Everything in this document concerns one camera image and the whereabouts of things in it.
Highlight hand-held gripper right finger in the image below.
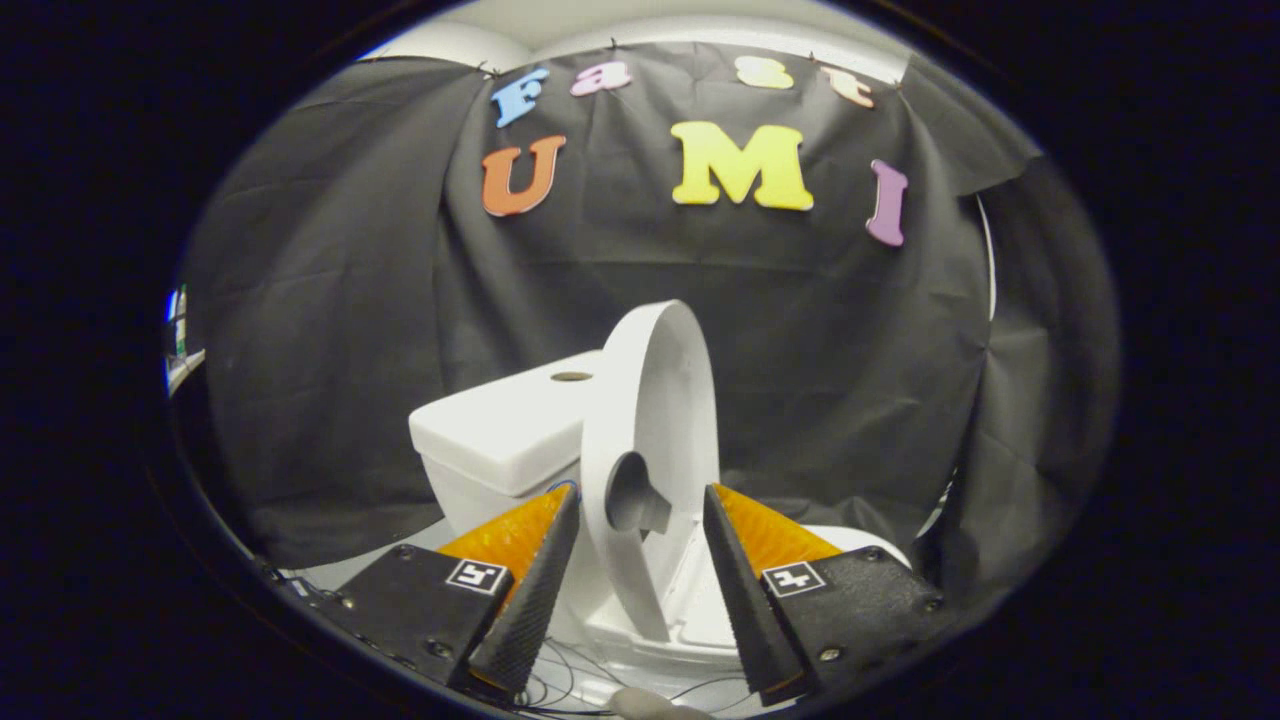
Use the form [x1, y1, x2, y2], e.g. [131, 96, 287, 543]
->
[702, 483, 946, 707]

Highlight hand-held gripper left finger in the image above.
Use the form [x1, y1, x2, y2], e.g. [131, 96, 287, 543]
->
[320, 483, 583, 701]

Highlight white toilet lid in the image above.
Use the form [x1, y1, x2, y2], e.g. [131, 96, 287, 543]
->
[580, 299, 721, 644]

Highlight black backdrop cloth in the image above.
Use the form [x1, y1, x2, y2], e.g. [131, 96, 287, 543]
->
[180, 40, 1121, 613]

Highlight thin black cable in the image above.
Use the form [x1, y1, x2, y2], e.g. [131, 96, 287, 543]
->
[520, 640, 751, 717]

